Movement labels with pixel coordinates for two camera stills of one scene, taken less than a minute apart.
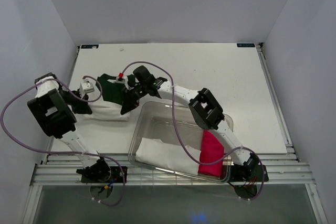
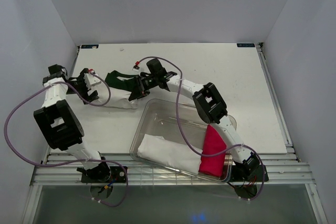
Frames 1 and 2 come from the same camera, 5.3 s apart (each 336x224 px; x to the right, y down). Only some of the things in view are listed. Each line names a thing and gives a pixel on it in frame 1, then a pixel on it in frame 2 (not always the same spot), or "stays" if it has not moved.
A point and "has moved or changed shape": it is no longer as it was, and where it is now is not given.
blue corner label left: (89, 46) stays
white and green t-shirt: (109, 106) has moved or changed shape
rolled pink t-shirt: (212, 151) stays
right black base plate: (247, 173) stays
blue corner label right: (245, 45) stays
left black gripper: (82, 107) → (94, 95)
